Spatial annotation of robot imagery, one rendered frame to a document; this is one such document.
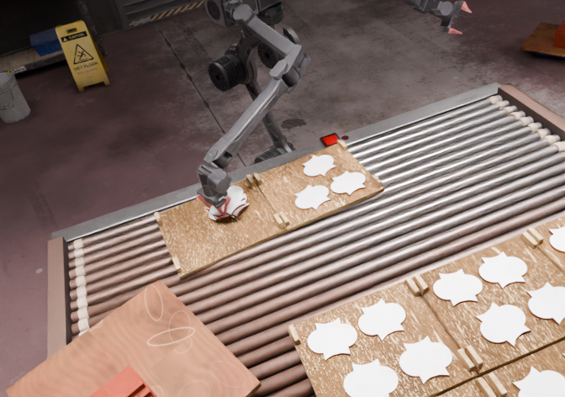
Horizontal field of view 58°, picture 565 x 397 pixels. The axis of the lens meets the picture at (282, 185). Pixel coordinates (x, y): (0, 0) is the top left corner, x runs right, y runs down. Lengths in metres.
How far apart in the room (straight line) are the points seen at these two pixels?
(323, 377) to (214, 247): 0.63
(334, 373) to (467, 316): 0.42
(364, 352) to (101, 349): 0.74
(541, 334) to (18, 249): 3.13
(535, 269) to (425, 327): 0.40
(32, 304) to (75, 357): 1.79
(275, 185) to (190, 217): 0.35
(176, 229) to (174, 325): 0.52
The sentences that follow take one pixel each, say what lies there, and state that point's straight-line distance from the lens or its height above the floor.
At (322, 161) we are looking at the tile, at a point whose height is 0.94.
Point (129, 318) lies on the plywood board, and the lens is 1.61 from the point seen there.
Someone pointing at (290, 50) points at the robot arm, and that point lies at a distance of 1.84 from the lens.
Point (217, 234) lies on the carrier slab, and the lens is 1.88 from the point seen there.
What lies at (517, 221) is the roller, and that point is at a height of 0.92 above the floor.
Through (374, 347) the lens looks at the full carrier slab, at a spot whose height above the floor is 0.94.
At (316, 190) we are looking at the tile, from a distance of 1.95.
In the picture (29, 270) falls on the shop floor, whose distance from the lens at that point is 3.60.
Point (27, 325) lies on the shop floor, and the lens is 3.30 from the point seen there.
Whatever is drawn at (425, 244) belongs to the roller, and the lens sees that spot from 1.78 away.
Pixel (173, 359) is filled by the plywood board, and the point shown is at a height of 1.04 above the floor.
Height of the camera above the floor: 2.25
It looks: 41 degrees down
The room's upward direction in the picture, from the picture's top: 11 degrees counter-clockwise
